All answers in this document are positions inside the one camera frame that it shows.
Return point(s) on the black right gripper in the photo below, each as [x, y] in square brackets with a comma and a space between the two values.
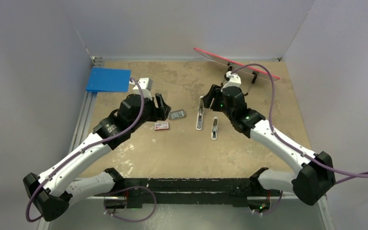
[214, 93]

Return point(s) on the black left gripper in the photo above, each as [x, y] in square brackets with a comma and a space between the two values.
[159, 113]

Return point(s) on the red white staple box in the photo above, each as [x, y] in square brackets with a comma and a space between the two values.
[159, 126]

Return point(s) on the small white stapler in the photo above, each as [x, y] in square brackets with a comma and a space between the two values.
[214, 130]

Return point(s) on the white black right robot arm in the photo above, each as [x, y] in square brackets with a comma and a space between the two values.
[311, 177]

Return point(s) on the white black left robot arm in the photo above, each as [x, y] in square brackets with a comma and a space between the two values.
[54, 190]

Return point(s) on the red tablet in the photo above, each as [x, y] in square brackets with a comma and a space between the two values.
[258, 71]

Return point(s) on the blue plastic board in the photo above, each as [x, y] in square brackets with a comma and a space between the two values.
[108, 80]

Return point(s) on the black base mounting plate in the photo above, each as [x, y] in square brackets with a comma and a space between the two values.
[237, 192]

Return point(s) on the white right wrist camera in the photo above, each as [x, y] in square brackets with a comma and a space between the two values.
[232, 79]

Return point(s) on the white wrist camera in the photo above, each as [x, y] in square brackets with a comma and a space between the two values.
[145, 84]
[232, 79]

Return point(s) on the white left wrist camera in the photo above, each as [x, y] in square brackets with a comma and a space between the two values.
[145, 84]

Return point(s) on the black wire tablet stand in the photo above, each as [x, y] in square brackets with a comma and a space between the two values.
[251, 80]

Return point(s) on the aluminium left rail frame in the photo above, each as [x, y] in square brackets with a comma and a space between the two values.
[82, 127]

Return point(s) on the aluminium rail frame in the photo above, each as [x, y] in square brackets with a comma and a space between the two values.
[82, 127]
[113, 204]

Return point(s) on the aluminium front rail frame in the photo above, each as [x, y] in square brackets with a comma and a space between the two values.
[113, 204]

